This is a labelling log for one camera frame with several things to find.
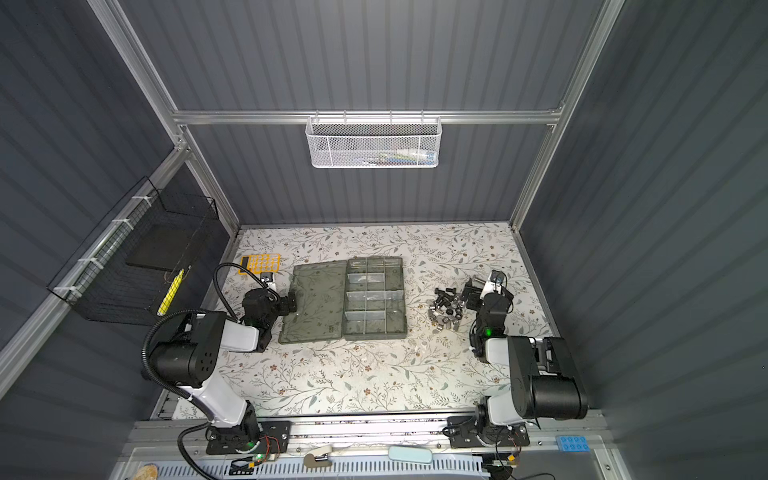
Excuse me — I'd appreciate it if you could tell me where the yellow marker pen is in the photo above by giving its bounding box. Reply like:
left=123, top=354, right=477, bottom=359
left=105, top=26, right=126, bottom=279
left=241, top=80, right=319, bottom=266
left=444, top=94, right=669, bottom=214
left=156, top=269, right=185, bottom=316

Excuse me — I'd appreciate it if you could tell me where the light blue oval object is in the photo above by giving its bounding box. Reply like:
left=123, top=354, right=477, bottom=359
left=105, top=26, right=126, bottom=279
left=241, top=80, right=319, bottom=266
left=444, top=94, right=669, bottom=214
left=388, top=445, right=433, bottom=465

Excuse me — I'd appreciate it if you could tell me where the pile of screws and nuts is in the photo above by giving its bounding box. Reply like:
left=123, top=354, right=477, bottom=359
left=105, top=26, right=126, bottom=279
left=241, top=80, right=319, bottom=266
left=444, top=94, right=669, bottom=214
left=427, top=288, right=464, bottom=331

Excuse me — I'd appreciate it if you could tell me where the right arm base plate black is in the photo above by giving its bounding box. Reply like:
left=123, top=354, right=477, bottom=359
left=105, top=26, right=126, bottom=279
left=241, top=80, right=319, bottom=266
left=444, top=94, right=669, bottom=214
left=441, top=415, right=530, bottom=449

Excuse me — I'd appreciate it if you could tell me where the black wire mesh basket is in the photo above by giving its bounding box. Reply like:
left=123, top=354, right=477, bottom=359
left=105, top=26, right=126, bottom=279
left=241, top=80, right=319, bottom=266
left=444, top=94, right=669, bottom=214
left=48, top=183, right=221, bottom=326

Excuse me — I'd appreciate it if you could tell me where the clear green compartment organizer box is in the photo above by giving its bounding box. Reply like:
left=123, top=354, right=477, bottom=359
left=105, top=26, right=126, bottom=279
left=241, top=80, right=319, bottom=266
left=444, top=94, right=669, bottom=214
left=278, top=256, right=408, bottom=344

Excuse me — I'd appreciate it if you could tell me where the blue lego brick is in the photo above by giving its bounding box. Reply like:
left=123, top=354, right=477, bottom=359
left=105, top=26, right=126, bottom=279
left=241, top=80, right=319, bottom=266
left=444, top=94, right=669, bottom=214
left=556, top=435, right=591, bottom=453

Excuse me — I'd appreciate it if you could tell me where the yellow calculator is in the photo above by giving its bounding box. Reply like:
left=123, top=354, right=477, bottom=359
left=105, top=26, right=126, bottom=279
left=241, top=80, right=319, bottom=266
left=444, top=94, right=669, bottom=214
left=238, top=254, right=281, bottom=275

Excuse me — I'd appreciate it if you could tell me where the white wire mesh basket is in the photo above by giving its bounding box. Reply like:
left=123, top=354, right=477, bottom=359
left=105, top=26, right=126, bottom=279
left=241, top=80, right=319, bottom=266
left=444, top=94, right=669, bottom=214
left=305, top=117, right=443, bottom=169

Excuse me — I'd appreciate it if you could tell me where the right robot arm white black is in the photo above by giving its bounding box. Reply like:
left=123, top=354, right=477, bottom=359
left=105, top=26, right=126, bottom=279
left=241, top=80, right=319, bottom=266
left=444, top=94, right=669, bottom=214
left=467, top=289, right=589, bottom=439

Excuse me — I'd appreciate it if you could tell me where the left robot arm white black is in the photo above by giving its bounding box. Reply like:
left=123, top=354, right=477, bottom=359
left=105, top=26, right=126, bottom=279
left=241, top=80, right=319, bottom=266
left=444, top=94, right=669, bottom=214
left=141, top=289, right=297, bottom=451

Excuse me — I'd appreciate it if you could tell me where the beige tape dispenser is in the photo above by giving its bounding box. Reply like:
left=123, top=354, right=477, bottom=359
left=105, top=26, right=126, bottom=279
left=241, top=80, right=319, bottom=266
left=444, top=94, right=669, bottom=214
left=303, top=445, right=333, bottom=469

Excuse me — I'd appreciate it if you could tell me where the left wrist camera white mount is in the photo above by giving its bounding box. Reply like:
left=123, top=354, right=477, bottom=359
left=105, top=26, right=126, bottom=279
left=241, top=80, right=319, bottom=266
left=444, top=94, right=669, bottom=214
left=259, top=272, right=276, bottom=290

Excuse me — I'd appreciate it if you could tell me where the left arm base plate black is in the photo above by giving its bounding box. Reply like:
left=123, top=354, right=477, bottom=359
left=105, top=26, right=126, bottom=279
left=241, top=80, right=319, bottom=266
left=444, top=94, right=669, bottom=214
left=206, top=421, right=292, bottom=455

